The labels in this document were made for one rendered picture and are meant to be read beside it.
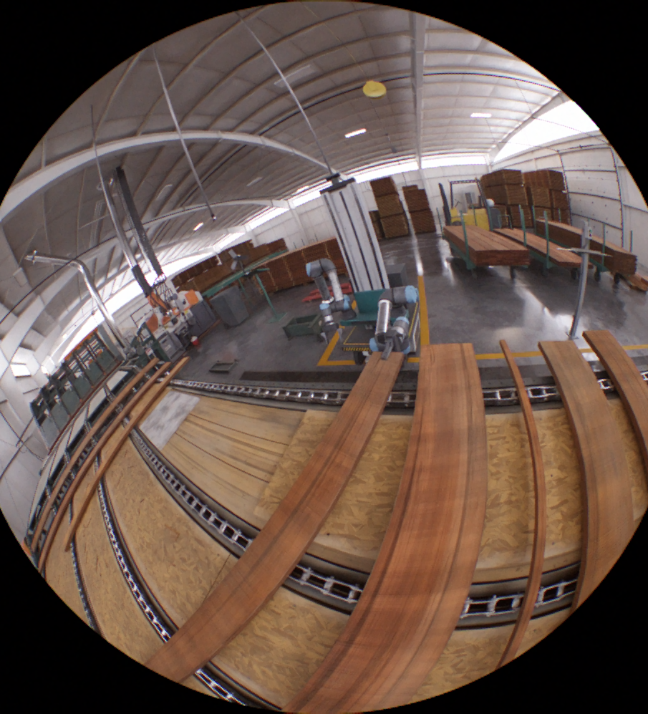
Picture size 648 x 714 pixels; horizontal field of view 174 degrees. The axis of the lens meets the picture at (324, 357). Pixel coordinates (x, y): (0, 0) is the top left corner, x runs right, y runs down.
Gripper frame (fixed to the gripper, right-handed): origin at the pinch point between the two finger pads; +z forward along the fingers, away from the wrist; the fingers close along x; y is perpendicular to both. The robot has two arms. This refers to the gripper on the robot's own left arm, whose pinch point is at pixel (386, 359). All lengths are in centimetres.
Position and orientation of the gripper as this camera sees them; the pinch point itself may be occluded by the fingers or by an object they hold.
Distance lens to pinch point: 91.4
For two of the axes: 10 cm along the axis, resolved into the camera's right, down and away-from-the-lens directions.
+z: -4.9, 6.3, -6.0
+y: 8.0, 0.6, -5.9
